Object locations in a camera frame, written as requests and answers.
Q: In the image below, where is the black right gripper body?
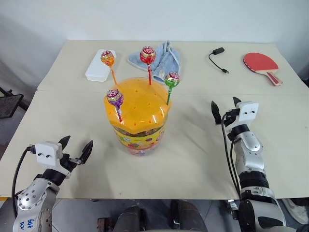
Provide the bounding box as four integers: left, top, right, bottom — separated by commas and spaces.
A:
222, 108, 242, 131

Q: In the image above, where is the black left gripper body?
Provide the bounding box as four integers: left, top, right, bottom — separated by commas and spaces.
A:
59, 153, 82, 174

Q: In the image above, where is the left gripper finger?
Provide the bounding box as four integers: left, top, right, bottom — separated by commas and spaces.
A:
57, 135, 71, 149
79, 140, 94, 165

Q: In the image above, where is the green lollipop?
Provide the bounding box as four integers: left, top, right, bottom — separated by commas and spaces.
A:
165, 72, 181, 106

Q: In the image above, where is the purple lollipop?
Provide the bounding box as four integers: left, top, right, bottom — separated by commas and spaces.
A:
106, 88, 125, 123

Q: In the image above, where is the orange-lidded lollipop jar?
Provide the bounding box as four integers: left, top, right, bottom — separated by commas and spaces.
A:
103, 77, 173, 158

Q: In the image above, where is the red lollipop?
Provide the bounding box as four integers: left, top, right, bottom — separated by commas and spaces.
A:
140, 45, 157, 86

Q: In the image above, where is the orange lollipop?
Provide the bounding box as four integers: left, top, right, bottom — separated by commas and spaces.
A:
100, 49, 118, 86

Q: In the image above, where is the red table tennis paddle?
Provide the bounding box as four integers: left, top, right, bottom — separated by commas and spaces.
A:
242, 52, 283, 87

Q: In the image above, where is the black metal stand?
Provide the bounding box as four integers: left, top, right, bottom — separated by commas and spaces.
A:
0, 86, 28, 119

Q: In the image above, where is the light blue towel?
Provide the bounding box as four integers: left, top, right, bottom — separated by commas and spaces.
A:
127, 41, 183, 84

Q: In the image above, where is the white plastic box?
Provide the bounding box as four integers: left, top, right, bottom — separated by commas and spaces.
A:
84, 49, 119, 82

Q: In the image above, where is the dark rounded shape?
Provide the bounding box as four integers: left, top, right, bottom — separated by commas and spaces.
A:
112, 205, 147, 232

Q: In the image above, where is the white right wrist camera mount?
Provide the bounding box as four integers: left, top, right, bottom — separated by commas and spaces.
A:
236, 101, 260, 127

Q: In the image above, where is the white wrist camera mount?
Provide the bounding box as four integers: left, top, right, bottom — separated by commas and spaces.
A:
35, 142, 72, 179
236, 101, 260, 127

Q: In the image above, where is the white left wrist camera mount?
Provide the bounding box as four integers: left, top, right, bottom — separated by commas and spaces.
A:
35, 142, 72, 179

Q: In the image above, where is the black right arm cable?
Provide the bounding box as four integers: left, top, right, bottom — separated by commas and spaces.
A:
221, 113, 242, 199

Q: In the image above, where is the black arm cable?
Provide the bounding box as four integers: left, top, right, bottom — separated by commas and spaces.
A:
221, 113, 242, 199
11, 145, 37, 218

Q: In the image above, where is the black adapter with cable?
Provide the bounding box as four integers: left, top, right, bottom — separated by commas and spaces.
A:
208, 46, 230, 74

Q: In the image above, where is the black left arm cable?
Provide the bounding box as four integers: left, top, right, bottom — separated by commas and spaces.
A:
11, 145, 37, 218

